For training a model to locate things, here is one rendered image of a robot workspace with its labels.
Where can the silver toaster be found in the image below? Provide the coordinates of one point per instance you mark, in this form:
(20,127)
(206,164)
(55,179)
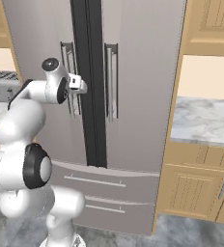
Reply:
(3,85)

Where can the light wood drawer front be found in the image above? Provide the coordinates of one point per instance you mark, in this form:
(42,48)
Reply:
(218,157)
(184,154)

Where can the grey fridge drawer front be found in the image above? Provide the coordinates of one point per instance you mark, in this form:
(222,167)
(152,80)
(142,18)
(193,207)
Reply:
(136,218)
(136,186)

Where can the grey fridge door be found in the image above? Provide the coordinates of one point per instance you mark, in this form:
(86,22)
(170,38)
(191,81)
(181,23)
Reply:
(146,80)
(36,35)

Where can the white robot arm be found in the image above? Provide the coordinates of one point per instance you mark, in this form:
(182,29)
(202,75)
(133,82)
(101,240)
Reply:
(19,135)

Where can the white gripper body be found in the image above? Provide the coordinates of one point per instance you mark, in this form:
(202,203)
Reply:
(81,87)

